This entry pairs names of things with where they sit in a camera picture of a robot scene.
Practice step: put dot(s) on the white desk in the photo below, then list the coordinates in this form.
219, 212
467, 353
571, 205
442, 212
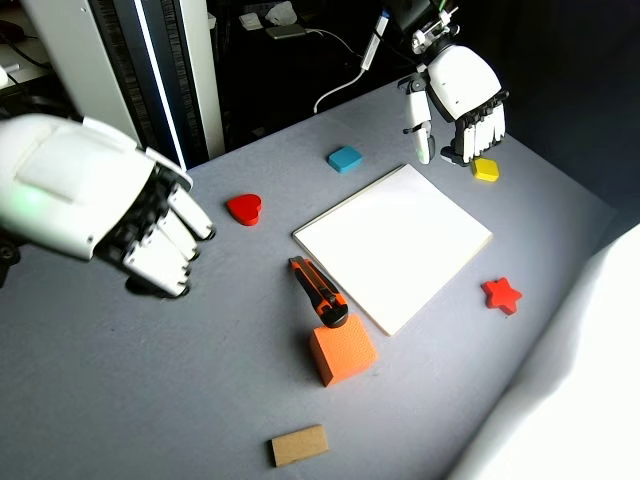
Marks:
20, 65

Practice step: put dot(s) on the red heart block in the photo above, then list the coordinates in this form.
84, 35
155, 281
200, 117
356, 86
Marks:
245, 207

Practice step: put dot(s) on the silver flat device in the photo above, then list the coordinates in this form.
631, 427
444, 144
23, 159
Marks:
285, 32

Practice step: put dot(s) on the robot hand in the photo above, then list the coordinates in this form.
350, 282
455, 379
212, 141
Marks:
60, 190
462, 80

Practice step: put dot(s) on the blurred white panel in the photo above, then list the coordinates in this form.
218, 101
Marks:
575, 375

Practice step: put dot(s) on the brown rectangular wooden block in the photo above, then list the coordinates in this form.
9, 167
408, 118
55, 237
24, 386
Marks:
300, 445

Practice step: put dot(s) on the white paper pad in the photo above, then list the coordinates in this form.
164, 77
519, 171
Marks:
395, 240

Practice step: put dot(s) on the orange foam block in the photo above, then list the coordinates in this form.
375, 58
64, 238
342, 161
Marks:
345, 352

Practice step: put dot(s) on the yellow rounded block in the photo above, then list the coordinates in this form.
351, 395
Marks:
486, 170

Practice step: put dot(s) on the grey table cloth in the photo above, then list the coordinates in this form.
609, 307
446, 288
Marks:
150, 375

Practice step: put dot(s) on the orange black utility knife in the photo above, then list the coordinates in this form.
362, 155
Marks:
316, 287

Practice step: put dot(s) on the white crumpled object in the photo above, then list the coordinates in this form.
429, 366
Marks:
281, 14

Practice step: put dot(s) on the white black cabinet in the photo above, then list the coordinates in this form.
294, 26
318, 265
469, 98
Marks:
115, 65

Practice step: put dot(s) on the red star block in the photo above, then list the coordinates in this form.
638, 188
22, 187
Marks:
501, 295

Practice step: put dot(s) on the blue rounded block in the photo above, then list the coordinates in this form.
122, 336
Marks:
345, 159

